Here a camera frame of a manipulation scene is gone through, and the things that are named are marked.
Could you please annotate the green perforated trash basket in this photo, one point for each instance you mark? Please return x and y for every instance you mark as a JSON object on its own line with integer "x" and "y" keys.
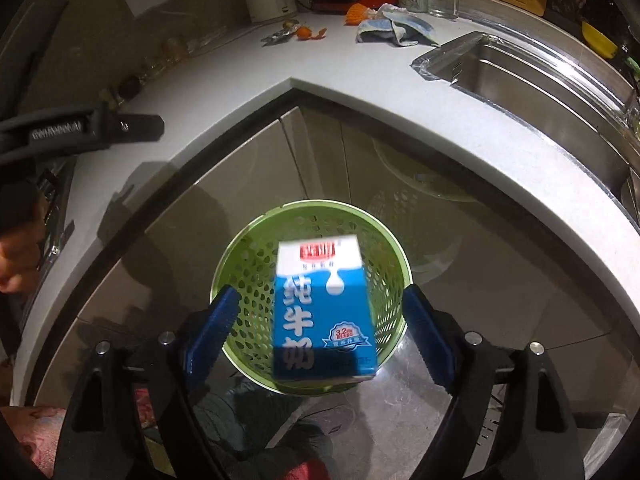
{"x": 249, "y": 262}

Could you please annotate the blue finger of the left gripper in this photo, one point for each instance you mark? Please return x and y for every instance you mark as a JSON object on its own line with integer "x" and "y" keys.
{"x": 134, "y": 128}

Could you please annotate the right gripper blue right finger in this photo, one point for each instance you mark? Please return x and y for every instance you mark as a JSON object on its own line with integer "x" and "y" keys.
{"x": 421, "y": 321}

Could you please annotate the person left hand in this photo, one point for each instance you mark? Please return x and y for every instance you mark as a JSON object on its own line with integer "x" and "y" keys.
{"x": 20, "y": 254}

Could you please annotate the white crumpled tissue by towel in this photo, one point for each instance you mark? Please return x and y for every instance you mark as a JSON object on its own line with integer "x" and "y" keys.
{"x": 382, "y": 11}

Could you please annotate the blue white dish towel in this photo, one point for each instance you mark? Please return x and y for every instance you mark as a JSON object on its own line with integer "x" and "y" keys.
{"x": 401, "y": 29}

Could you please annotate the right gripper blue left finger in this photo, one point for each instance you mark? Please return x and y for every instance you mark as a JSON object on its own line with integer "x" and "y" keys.
{"x": 208, "y": 330}

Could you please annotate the yellow bowl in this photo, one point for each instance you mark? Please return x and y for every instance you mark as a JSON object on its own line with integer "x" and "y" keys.
{"x": 598, "y": 42}

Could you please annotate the blue white milk carton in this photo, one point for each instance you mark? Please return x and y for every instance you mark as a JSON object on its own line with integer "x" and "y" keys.
{"x": 323, "y": 328}

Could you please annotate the stainless steel sink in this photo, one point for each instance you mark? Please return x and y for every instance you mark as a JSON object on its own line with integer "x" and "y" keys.
{"x": 546, "y": 92}

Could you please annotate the silver foil wrapper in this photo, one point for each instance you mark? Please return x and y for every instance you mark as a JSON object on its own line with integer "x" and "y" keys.
{"x": 279, "y": 37}

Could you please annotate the orange foam fruit net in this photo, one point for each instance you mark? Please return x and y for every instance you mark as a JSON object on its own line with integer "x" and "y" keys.
{"x": 357, "y": 13}

